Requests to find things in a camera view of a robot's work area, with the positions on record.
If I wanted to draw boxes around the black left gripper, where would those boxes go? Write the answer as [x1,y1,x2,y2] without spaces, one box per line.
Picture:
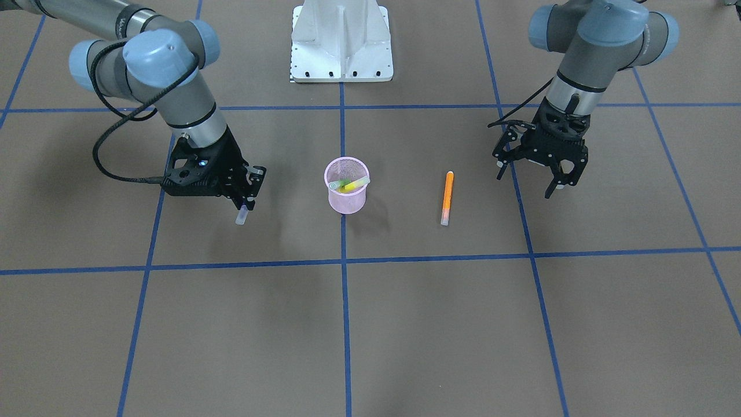
[492,98,591,199]

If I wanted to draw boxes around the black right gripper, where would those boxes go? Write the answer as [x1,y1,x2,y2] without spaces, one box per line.
[160,129,267,211]

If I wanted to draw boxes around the purple marker pen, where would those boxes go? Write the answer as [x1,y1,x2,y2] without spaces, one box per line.
[234,203,249,225]

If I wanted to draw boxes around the orange marker pen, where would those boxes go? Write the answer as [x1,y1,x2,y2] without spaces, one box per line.
[440,171,454,226]

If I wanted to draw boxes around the green marker pen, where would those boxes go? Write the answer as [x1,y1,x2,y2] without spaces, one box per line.
[328,179,353,192]

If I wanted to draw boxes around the yellow marker pen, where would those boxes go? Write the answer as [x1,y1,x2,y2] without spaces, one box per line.
[339,176,370,193]

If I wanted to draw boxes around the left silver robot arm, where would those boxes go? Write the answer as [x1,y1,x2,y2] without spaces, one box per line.
[492,1,680,198]

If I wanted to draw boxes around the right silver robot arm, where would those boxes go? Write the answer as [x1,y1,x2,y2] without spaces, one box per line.
[2,1,266,224]

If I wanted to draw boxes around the pink mesh pen holder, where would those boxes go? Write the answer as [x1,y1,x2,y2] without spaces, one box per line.
[324,158,370,214]

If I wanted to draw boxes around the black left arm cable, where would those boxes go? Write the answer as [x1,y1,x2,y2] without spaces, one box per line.
[487,78,553,129]

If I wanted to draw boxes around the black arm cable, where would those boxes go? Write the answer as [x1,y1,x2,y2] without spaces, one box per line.
[91,35,200,185]
[487,78,553,129]

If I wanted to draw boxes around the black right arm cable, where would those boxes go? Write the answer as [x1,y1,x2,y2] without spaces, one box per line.
[91,35,200,185]

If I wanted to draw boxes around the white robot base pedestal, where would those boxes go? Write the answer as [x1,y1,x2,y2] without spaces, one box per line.
[289,1,394,83]

